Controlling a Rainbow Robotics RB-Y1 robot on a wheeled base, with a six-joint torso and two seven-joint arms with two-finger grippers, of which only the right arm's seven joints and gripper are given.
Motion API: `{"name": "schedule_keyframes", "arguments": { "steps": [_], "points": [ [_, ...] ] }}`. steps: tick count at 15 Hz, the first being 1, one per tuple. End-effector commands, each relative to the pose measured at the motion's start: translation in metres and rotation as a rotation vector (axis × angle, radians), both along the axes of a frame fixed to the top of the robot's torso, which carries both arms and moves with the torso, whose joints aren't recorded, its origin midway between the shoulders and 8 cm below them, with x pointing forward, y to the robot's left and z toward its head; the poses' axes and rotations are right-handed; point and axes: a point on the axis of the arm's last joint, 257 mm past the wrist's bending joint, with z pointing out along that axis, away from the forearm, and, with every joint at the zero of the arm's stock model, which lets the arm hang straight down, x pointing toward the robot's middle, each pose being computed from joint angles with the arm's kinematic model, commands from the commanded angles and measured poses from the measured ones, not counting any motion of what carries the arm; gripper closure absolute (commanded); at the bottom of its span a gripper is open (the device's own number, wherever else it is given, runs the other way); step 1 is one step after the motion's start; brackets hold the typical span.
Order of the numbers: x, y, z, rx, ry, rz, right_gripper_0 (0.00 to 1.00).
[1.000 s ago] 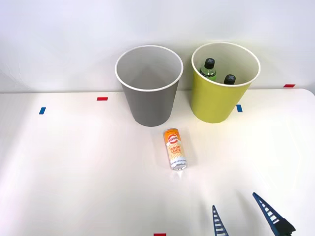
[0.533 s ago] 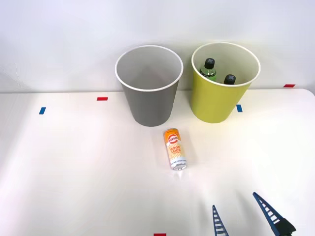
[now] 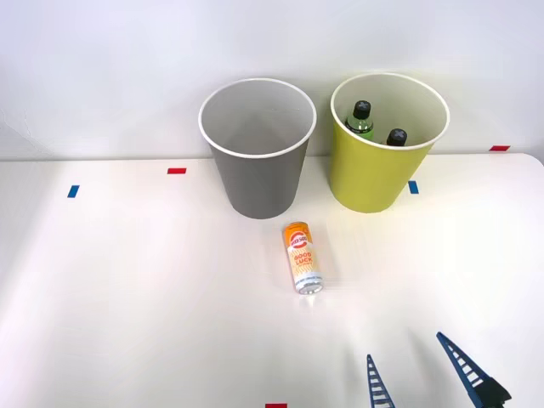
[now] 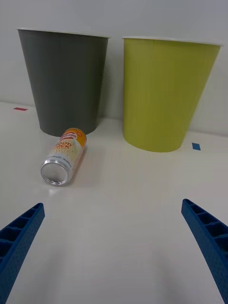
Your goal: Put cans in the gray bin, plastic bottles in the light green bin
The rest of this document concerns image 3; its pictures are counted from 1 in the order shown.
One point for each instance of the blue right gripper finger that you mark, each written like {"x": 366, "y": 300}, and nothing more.
{"x": 379, "y": 389}
{"x": 472, "y": 374}

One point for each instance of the orange and white drink can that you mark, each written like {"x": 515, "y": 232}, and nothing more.
{"x": 302, "y": 259}

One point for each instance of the yellow-green plastic waste bin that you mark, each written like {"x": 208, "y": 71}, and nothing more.
{"x": 365, "y": 178}

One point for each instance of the grey plastic waste bin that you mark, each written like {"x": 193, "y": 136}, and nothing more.
{"x": 259, "y": 187}

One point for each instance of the dark bottle with black cap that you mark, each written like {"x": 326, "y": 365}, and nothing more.
{"x": 397, "y": 137}

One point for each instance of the green bottle with black cap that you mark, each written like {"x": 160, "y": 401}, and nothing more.
{"x": 361, "y": 124}

